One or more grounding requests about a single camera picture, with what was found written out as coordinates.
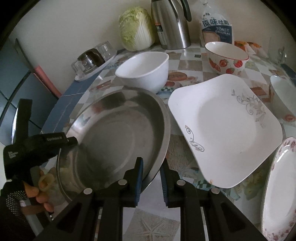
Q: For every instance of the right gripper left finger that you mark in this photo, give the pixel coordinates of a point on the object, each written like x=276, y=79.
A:
x=134, y=184

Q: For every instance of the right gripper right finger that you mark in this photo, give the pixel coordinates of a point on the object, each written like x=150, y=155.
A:
x=172, y=192

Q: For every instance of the large steel plate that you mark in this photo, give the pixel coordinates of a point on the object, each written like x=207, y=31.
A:
x=111, y=134

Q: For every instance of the white square floral plate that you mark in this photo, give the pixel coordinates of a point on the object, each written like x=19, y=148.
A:
x=227, y=127

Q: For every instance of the pink floral round plate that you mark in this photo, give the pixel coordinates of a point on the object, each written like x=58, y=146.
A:
x=278, y=207

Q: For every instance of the blue checked tablecloth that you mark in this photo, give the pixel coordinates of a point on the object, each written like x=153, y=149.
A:
x=59, y=116

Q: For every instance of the white tray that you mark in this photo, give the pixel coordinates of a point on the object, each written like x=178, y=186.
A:
x=94, y=71

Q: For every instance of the plain white bowl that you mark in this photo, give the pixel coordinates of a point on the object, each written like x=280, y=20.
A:
x=147, y=70

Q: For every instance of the glass coffee pot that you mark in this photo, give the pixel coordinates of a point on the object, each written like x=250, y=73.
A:
x=90, y=59

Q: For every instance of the small upturned glass cup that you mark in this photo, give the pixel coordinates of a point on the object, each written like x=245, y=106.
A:
x=106, y=50

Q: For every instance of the strawberry pattern bowl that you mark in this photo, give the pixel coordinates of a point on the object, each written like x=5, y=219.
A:
x=226, y=58

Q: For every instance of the napa cabbage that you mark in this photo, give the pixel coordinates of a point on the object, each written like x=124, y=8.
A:
x=136, y=29

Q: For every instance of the white bowl with red print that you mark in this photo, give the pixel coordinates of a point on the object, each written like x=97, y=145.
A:
x=282, y=98

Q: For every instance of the orange snack packet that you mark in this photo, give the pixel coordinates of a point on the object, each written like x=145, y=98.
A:
x=250, y=48

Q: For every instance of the stainless steel thermos jug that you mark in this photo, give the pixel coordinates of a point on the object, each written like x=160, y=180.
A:
x=171, y=20

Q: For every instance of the toast bread bag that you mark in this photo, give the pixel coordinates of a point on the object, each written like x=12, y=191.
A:
x=214, y=27

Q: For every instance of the clear drinking glass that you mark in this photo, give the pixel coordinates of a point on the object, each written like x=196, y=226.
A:
x=276, y=50

